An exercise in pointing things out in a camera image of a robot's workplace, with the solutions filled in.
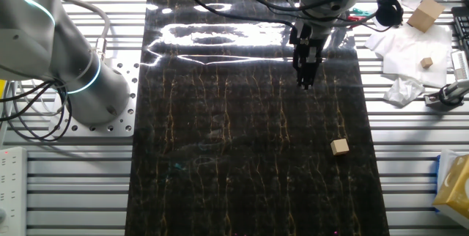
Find black marble pattern mat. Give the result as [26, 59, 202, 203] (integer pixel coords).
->
[124, 0, 390, 236]

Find large wooden block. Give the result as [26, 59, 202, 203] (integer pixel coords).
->
[407, 0, 446, 34]

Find thick grey robot cable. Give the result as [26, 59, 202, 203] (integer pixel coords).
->
[58, 0, 111, 62]

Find black base cable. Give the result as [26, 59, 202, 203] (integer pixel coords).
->
[0, 78, 73, 143]

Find black keyboard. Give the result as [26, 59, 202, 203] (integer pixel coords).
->
[451, 5, 469, 59]

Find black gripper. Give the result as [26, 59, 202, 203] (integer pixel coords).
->
[288, 22, 331, 91]

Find white paper sheets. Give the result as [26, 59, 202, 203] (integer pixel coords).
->
[364, 22, 454, 89]

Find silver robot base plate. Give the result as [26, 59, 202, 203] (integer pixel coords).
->
[49, 59, 140, 138]

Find white blue tissue pack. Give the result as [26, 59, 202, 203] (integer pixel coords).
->
[435, 149, 461, 193]

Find small wooden cube block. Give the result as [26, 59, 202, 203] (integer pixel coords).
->
[330, 138, 350, 156]

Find grey ribbed hub device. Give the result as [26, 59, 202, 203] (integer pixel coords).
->
[450, 50, 469, 81]

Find yellow tissue box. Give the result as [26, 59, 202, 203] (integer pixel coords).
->
[432, 154, 469, 219]

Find crumpled white tissue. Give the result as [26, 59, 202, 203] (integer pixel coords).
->
[383, 77, 426, 107]

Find white power strip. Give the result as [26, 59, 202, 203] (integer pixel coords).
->
[0, 147, 29, 236]

